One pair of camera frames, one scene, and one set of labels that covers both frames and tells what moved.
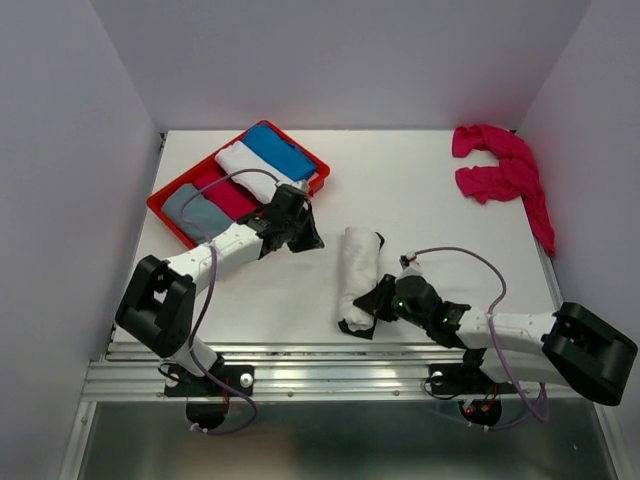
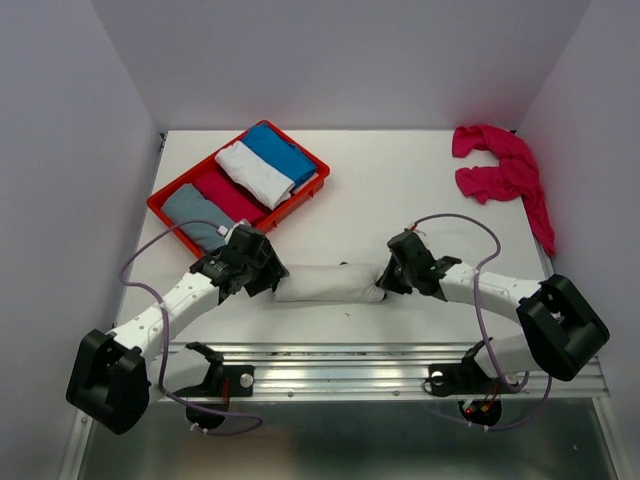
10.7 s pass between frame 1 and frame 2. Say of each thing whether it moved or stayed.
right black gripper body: moved
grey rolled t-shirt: stayed
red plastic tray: stayed
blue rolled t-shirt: stayed
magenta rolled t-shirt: stayed
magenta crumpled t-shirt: stayed
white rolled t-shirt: stayed
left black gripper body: moved
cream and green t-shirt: moved
